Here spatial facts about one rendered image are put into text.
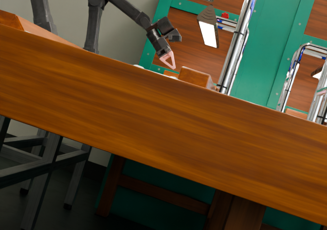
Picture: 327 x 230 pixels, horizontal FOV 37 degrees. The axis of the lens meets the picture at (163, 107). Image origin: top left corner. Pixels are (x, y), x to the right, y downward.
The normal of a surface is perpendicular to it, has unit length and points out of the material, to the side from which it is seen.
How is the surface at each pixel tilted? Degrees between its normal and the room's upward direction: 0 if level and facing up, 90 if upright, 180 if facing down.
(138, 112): 90
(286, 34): 90
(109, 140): 90
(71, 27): 90
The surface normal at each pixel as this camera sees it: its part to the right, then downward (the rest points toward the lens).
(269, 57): -0.13, -0.03
